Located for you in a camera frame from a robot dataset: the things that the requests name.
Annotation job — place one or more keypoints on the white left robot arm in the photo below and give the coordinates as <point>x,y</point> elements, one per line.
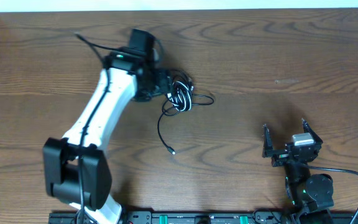
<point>75,166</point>

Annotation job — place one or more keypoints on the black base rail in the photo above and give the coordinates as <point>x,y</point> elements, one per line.
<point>144,217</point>

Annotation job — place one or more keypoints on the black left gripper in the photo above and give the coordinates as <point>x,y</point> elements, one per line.
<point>166,79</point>

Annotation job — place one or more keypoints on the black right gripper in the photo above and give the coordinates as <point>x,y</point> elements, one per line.
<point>280,155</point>

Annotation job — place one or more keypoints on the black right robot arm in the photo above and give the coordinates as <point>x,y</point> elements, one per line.
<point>311,195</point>

